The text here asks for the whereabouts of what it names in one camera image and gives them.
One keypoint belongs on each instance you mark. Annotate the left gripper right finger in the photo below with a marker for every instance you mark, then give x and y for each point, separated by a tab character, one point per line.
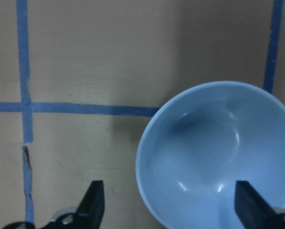
252	210

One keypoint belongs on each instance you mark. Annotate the blue bowl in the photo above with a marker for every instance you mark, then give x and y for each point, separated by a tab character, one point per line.
200	143

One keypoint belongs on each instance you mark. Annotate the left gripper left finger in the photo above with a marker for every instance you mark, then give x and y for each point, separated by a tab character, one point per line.
90	211

